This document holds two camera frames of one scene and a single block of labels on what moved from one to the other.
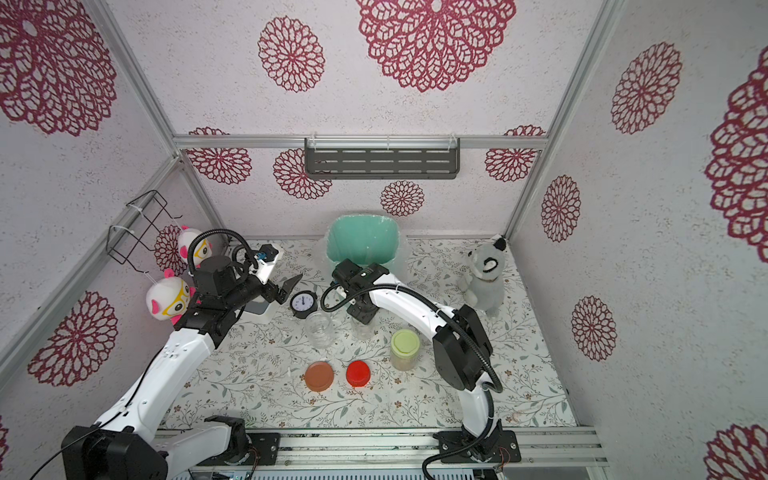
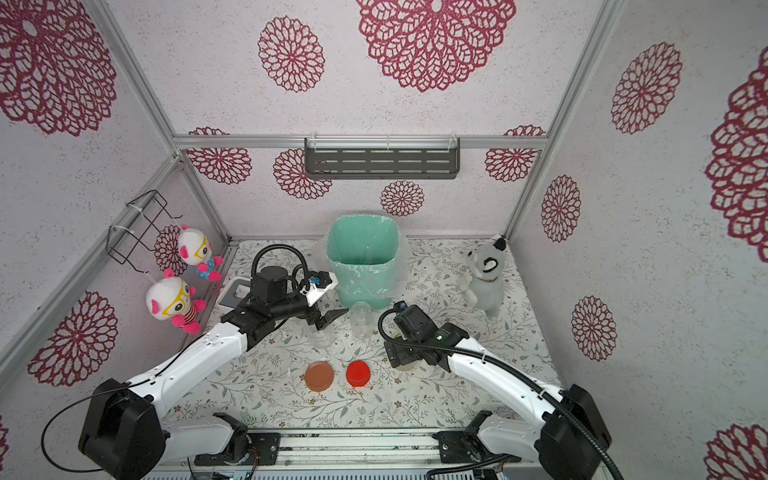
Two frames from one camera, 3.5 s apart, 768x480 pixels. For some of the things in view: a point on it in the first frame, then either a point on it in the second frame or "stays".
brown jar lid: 319,376 stays
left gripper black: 272,293 → 332,315
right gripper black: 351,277 → 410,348
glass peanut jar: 320,329 stays
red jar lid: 358,373 stays
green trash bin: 365,240 stays
